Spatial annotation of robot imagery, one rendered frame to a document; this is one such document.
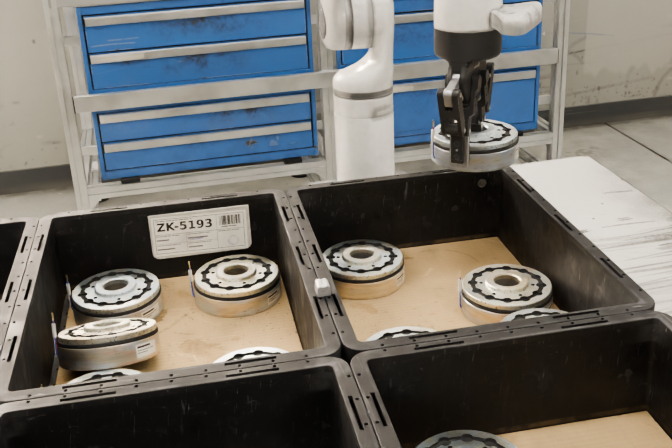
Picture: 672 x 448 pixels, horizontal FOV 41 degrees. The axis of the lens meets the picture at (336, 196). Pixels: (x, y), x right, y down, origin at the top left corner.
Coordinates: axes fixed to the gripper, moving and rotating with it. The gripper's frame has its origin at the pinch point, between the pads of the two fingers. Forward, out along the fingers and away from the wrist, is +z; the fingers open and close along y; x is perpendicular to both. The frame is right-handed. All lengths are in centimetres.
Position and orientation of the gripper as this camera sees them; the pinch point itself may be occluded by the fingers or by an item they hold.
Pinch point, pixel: (466, 145)
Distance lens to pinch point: 105.2
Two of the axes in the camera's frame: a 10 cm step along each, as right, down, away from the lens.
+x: 9.0, 1.3, -4.2
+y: -4.4, 3.6, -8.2
